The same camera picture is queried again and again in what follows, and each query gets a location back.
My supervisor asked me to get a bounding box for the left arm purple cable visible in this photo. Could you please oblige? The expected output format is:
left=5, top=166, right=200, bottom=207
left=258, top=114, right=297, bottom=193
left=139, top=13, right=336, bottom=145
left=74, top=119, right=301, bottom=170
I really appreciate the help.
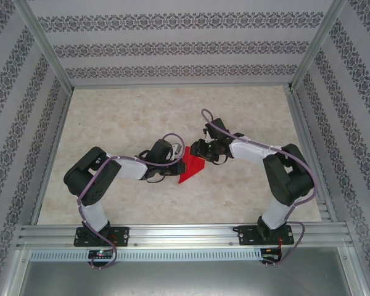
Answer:
left=76, top=133, right=186, bottom=271

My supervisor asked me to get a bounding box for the slotted grey cable duct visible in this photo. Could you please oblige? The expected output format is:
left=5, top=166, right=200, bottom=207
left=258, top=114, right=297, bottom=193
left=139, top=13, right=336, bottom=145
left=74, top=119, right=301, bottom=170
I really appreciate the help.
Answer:
left=29, top=249, right=263, bottom=262

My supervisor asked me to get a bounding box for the aluminium frame crossbar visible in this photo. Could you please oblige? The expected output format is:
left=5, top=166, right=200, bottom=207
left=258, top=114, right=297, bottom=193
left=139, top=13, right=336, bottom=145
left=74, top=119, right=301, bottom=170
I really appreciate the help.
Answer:
left=70, top=82, right=294, bottom=90

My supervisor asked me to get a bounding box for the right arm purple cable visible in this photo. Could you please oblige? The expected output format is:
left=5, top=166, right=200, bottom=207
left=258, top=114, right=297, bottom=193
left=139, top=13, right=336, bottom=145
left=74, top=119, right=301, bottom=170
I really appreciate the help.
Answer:
left=200, top=108, right=317, bottom=269

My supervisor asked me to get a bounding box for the aluminium side rail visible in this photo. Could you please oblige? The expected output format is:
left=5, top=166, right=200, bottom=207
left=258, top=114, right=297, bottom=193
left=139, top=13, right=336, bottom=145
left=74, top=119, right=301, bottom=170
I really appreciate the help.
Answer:
left=30, top=89, right=75, bottom=226
left=285, top=88, right=339, bottom=223

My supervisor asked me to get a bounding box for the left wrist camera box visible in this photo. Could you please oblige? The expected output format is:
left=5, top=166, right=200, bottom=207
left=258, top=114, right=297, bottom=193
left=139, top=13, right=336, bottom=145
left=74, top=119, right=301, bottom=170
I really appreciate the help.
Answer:
left=169, top=142, right=184, bottom=161

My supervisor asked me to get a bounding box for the aluminium frame post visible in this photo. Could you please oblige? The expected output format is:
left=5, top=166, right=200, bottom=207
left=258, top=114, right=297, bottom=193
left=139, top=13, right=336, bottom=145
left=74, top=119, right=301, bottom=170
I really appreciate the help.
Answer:
left=291, top=0, right=348, bottom=92
left=14, top=0, right=75, bottom=92

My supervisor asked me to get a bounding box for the aluminium mounting rail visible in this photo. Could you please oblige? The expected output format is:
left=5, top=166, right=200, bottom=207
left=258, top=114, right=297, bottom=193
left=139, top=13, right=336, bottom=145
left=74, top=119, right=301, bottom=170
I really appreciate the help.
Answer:
left=17, top=223, right=354, bottom=249

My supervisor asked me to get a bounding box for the red paper sheet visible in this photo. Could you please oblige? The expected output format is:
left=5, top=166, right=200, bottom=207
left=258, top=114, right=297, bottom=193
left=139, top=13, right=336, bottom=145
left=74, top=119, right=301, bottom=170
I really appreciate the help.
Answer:
left=177, top=144, right=206, bottom=185

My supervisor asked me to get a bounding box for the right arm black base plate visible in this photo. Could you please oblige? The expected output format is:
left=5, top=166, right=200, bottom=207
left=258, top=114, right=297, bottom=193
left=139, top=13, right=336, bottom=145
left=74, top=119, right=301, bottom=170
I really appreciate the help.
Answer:
left=237, top=224, right=295, bottom=247

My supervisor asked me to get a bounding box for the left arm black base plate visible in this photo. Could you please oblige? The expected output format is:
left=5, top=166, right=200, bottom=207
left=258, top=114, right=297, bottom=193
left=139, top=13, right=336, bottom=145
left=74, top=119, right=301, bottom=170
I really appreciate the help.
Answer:
left=73, top=226, right=130, bottom=247

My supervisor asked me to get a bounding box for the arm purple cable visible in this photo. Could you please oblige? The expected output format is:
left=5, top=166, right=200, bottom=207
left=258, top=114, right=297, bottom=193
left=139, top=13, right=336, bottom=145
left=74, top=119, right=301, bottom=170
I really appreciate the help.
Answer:
left=200, top=108, right=317, bottom=269
left=76, top=133, right=186, bottom=271

